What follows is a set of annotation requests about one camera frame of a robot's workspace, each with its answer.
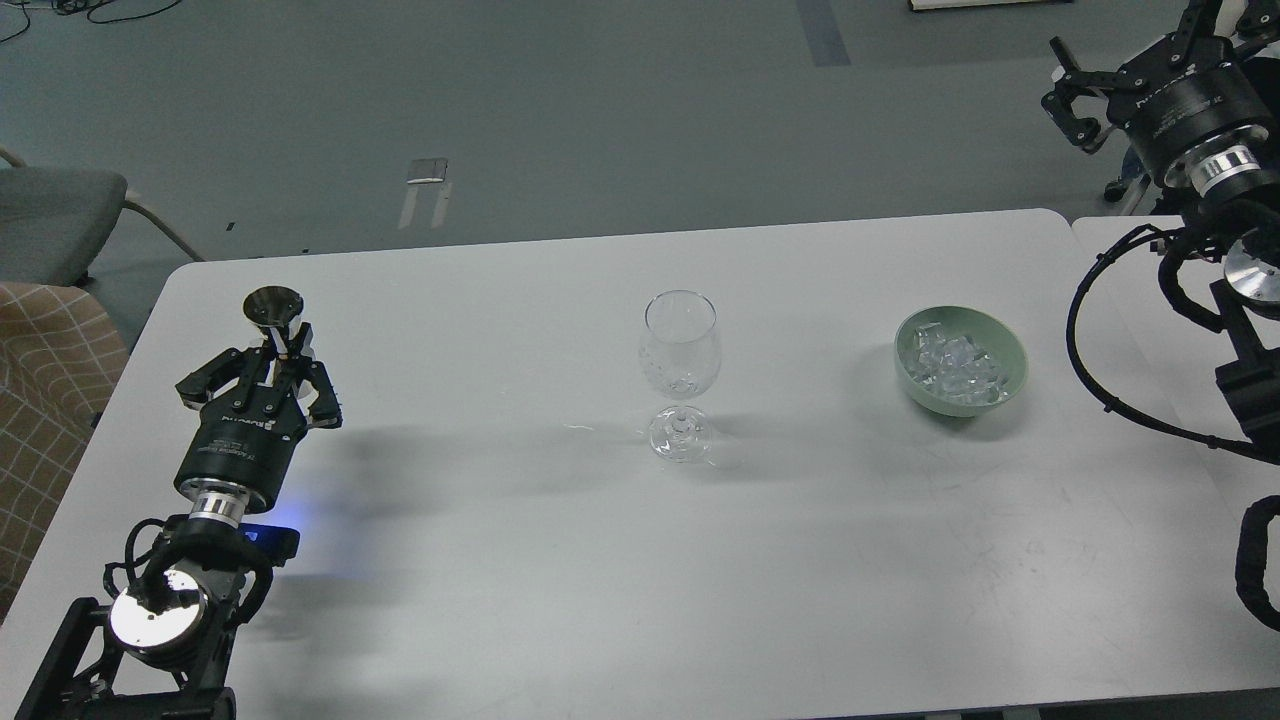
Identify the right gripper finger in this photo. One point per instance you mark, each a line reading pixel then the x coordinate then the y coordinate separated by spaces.
pixel 1202 39
pixel 1084 133

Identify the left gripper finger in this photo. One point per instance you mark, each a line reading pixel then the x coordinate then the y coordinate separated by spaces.
pixel 235 376
pixel 301 391

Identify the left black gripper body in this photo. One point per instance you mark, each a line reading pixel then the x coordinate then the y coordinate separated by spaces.
pixel 249 446

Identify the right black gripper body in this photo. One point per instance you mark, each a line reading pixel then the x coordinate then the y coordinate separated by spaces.
pixel 1201 127

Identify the steel double jigger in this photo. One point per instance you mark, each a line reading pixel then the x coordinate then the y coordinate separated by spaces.
pixel 277 312

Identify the clear ice cubes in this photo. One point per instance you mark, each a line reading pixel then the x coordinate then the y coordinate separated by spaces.
pixel 954 367

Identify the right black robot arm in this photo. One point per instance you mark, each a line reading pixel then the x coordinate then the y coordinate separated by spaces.
pixel 1218 270

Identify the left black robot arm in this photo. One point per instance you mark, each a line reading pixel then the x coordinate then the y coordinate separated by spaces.
pixel 160 647

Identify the clear wine glass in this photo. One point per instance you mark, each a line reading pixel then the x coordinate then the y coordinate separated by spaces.
pixel 680 356

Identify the metal floor plate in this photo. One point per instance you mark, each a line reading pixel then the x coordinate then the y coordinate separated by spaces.
pixel 427 171

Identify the grey chair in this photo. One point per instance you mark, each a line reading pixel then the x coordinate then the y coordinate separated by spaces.
pixel 55 221

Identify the green bowl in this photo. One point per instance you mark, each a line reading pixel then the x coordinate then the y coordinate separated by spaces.
pixel 986 330

